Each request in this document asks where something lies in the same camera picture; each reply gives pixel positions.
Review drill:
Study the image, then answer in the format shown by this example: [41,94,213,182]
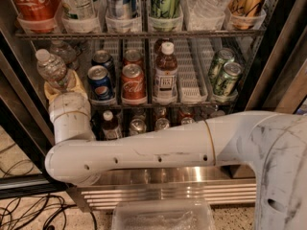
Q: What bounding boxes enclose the brown tea bottle rear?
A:
[153,38,174,55]

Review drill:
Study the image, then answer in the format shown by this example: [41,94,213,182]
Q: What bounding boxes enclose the clear water bottle behind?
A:
[50,40,79,70]

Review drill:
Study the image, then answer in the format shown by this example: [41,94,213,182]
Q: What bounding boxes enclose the green soda can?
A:
[213,62,243,97]
[208,48,235,84]

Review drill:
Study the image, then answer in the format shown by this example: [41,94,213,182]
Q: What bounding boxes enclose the red Coca-Cola can front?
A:
[121,64,146,101]

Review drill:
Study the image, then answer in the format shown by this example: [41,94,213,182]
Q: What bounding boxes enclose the red coca-cola can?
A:
[121,64,146,101]
[123,49,144,68]

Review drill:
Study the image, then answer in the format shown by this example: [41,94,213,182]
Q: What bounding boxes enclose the green soda can front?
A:
[213,62,243,97]

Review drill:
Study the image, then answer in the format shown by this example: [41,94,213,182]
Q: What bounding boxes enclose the green soda can rear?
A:
[208,48,235,84]

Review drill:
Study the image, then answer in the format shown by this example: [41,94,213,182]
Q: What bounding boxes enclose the glass fridge door right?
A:
[246,0,307,114]

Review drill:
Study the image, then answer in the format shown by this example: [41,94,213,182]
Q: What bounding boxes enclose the stainless fridge base grille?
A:
[67,166,256,212]

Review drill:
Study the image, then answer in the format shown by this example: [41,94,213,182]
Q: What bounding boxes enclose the black floor cables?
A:
[0,141,98,230]

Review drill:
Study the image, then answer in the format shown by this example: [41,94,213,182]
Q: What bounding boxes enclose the dark Pepsi can rear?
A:
[91,50,116,86]

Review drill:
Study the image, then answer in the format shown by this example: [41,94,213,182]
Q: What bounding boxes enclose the clear water bottle front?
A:
[35,49,70,91]

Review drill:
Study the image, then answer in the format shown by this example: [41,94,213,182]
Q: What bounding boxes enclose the orange can bottom shelf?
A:
[154,118,171,131]

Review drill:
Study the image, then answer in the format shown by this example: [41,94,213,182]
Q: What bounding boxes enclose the small tea bottle bottom shelf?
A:
[102,110,122,140]

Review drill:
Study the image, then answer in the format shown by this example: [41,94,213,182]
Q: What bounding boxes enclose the clear plastic bin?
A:
[111,199,216,230]

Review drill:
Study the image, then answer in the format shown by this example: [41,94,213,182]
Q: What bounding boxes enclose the red can bottom shelf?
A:
[180,117,195,125]

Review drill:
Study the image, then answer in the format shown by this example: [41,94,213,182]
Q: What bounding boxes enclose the silver blue tall can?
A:
[106,0,137,20]

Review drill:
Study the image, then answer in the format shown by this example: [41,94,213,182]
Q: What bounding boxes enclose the blue Pepsi can front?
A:
[87,65,114,101]

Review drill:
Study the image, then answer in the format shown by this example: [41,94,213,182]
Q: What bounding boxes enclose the red Coca-Cola can rear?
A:
[123,49,144,68]

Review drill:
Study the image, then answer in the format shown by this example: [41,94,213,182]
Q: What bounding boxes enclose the gold tall can top shelf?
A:
[228,0,265,30]

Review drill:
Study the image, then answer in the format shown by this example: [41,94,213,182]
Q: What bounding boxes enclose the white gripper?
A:
[44,69,96,144]

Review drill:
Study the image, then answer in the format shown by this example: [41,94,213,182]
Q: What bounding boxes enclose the silver green can bottom shelf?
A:
[129,118,147,136]

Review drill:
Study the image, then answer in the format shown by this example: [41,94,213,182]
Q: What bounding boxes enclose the green tall can top shelf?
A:
[150,0,180,19]

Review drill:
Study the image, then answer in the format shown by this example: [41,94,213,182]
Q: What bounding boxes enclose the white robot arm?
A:
[45,80,307,230]

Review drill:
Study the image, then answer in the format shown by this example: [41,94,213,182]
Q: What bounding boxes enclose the white empty shelf tray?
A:
[175,38,208,104]

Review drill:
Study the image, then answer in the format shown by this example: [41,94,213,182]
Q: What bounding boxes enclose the large Coca-Cola bottle top shelf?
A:
[12,0,59,34]

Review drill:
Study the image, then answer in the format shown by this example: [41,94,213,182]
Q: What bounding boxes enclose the brown tea bottle white cap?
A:
[153,41,177,104]

